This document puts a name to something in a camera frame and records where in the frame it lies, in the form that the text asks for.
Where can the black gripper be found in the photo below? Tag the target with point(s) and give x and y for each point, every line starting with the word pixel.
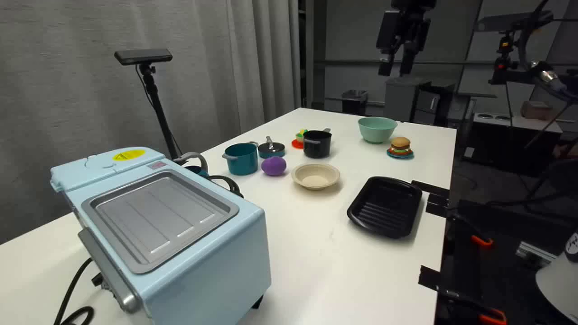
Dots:
pixel 411 28

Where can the purple plush toy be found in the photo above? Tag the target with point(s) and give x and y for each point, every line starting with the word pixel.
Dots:
pixel 272 167

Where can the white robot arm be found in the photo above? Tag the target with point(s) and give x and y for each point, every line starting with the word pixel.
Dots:
pixel 556 286

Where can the toy burger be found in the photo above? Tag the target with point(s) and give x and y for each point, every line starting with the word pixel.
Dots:
pixel 399 145

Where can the beige round plate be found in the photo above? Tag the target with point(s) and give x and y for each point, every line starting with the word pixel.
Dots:
pixel 316 176

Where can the teal toy pot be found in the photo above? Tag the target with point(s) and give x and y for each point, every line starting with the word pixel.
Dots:
pixel 242 159

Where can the grey cabinet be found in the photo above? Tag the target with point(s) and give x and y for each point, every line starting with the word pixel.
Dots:
pixel 415 100

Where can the black waste bin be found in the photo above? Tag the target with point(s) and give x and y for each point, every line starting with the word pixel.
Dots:
pixel 354 102

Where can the mint green bowl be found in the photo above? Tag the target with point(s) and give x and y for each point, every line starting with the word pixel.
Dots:
pixel 377 129

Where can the teal round coaster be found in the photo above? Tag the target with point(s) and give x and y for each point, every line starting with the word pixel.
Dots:
pixel 399 156

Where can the black ridged grill tray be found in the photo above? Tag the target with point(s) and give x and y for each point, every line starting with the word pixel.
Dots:
pixel 384 208

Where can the teal cup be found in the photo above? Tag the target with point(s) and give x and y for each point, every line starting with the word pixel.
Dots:
pixel 198 170

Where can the light blue toaster oven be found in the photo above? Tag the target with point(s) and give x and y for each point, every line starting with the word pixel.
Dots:
pixel 180 271

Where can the grey curtain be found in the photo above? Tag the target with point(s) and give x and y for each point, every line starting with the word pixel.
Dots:
pixel 59 91

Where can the black table bracket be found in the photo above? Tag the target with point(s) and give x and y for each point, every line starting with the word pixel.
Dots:
pixel 433 195
pixel 433 282

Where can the black camera stand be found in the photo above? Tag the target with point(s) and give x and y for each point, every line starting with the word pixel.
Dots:
pixel 157 109

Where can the black bar camera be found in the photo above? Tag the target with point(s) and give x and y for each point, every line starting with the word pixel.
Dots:
pixel 142 56

